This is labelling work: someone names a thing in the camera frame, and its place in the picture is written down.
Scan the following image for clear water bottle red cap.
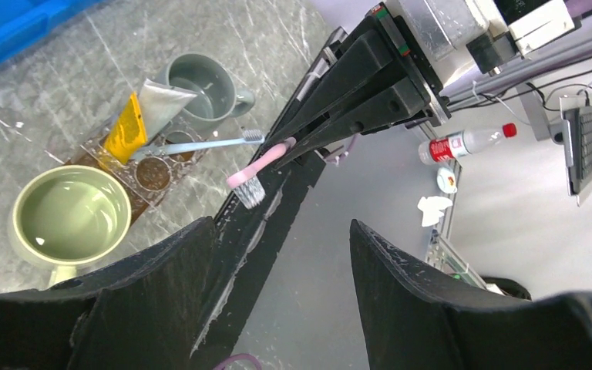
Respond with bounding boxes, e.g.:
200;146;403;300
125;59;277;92
419;123;517;165

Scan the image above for light green ceramic mug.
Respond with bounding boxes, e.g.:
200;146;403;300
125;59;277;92
7;165;132;287

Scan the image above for crumpled white tissue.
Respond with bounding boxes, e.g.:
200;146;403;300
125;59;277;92
417;196;453;227

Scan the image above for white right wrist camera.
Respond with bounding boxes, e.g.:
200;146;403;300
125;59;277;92
466;1;581;73

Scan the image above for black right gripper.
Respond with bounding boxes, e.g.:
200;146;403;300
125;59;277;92
267;1;516;168

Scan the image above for brown oval wooden tray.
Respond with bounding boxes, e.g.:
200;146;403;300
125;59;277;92
66;151;200;222

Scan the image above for white toothpaste tube green cap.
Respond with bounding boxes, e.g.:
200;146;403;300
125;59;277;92
137;79;197;143

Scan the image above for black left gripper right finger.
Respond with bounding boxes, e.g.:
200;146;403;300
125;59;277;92
349;220;592;369

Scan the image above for blue left storage bin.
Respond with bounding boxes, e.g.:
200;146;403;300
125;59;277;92
0;0;101;64

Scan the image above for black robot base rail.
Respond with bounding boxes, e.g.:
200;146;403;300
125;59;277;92
191;25;358;370

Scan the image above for clear glass toothbrush holder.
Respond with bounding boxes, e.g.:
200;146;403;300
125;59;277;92
66;117;206;214

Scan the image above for black computer keyboard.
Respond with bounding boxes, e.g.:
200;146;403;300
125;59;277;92
560;96;592;202

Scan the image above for yellow orange tube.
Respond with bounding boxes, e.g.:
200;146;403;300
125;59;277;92
103;92;148;165

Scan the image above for grey ceramic mug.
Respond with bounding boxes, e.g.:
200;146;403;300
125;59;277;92
154;52;256;139

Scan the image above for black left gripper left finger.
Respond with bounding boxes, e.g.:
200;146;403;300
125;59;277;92
0;217;216;369

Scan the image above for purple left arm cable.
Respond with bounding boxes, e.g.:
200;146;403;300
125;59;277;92
213;353;264;370

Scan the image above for grey toothbrush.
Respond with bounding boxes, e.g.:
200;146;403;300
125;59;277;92
130;129;265;161

